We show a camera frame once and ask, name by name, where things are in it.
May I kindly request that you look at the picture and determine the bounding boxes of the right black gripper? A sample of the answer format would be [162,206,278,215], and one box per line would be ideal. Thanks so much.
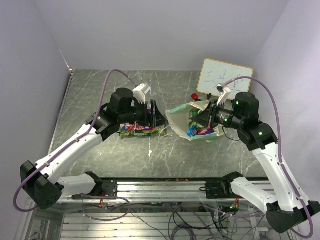
[191,99,244,130]

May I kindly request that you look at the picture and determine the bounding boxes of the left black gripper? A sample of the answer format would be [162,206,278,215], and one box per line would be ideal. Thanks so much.
[119,99,169,129]

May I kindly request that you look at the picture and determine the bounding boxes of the yellow Fox's candy bag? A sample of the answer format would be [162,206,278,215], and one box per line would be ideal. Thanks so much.
[129,125,167,137]

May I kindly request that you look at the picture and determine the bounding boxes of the green patterned paper bag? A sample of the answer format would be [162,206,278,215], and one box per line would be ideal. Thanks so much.
[165,100,225,142]

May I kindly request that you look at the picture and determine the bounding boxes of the purple pink snack packet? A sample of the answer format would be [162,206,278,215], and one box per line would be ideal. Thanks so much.
[123,122,153,132]

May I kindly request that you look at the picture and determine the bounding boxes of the green snack packet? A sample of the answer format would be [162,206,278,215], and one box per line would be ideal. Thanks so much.
[119,123,132,136]

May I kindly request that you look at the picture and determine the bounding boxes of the blue purple snack packet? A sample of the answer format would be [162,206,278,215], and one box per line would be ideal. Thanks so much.
[187,125,200,137]

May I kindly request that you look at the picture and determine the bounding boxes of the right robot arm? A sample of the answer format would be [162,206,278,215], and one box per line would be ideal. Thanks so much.
[192,92,320,234]

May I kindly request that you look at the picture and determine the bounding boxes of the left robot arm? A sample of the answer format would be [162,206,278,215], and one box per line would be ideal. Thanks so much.
[20,88,167,210]

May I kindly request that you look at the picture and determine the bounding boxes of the red and black marker cap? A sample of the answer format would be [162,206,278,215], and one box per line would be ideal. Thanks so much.
[191,93,201,102]

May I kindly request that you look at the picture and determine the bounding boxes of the small whiteboard with writing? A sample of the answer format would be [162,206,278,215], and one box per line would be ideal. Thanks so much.
[196,58,254,97]

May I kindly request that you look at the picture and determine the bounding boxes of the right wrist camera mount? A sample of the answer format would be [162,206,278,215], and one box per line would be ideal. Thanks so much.
[215,84,231,107]

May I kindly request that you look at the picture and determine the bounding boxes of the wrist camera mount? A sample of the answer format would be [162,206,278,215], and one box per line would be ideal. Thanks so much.
[215,84,231,107]
[132,83,151,104]

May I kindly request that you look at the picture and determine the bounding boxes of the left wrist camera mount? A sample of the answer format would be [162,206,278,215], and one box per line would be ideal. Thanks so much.
[132,83,151,104]

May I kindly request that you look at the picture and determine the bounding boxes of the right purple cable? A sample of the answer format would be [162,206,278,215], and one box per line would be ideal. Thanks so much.
[222,76,315,238]

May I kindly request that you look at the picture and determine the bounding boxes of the purple cable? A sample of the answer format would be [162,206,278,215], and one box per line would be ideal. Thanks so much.
[12,69,138,222]
[222,76,315,238]

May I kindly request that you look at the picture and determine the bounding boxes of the aluminium rail frame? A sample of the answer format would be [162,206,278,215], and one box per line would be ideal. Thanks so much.
[27,178,276,205]

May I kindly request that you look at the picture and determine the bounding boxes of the tangled cables under frame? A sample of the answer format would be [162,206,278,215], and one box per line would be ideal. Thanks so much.
[82,192,276,240]

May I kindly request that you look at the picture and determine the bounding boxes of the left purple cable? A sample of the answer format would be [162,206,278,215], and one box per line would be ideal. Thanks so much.
[12,69,138,222]

